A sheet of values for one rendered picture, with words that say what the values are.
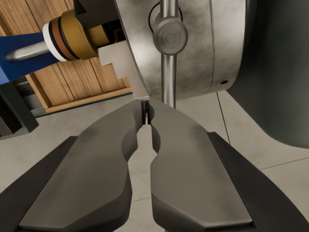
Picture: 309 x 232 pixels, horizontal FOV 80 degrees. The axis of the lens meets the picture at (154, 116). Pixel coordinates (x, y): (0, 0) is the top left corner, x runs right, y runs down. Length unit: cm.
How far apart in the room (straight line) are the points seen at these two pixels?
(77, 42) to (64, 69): 30
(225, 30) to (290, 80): 10
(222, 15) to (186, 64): 6
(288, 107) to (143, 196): 210
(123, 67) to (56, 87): 37
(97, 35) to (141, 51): 15
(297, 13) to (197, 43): 10
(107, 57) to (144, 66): 14
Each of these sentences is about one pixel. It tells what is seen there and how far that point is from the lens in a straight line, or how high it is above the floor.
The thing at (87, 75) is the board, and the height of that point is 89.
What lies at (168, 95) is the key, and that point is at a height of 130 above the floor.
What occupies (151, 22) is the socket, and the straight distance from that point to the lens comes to 21.
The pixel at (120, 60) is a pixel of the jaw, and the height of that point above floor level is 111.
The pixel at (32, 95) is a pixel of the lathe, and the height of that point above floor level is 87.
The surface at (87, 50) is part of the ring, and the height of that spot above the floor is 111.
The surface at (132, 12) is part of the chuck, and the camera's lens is 21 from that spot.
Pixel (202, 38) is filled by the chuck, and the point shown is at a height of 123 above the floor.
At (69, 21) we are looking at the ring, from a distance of 36.
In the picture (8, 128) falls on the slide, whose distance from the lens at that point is 72.
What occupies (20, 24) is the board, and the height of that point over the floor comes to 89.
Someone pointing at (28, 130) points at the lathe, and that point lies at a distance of 76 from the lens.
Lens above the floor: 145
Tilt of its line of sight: 63 degrees down
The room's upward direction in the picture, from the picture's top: 177 degrees counter-clockwise
